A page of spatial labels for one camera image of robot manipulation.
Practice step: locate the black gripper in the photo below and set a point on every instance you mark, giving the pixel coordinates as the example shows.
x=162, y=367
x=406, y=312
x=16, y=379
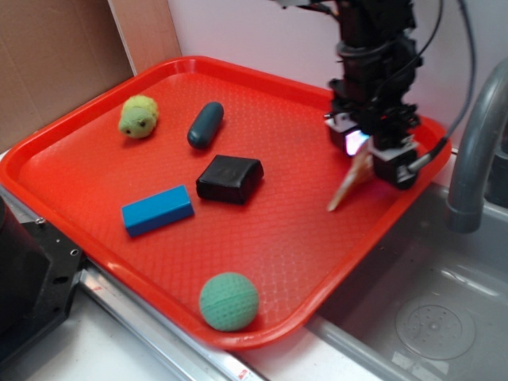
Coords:
x=376, y=109

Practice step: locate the tan spiral seashell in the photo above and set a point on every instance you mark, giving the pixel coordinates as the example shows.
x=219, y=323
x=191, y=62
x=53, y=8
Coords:
x=360, y=172

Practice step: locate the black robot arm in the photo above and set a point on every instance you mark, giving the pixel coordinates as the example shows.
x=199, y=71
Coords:
x=379, y=62

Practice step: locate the grey curved faucet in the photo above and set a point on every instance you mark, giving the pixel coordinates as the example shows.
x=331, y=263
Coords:
x=480, y=171

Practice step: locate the black wrapped square block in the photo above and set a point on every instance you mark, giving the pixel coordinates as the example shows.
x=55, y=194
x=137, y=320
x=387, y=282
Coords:
x=230, y=179

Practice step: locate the grey plastic sink basin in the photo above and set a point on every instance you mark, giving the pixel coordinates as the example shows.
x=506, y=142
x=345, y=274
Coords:
x=426, y=303

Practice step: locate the dark teal capsule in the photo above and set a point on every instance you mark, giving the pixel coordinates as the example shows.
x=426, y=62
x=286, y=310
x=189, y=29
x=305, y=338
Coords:
x=205, y=126

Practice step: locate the red plastic tray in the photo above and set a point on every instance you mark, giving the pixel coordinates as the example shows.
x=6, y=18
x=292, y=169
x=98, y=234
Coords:
x=79, y=171

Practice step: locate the blue rectangular block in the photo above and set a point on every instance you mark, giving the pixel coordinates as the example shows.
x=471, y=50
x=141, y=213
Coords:
x=157, y=211

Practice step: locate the green dimpled foam ball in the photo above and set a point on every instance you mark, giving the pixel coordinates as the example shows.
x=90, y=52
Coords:
x=229, y=302

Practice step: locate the green plush turtle toy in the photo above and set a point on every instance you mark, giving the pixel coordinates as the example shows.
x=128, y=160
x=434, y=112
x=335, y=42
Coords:
x=139, y=116

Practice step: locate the brown cardboard panel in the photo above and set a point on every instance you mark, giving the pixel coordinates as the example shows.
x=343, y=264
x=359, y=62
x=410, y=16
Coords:
x=58, y=55

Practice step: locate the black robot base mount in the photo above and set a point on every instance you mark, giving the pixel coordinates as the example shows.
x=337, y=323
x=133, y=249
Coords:
x=40, y=268

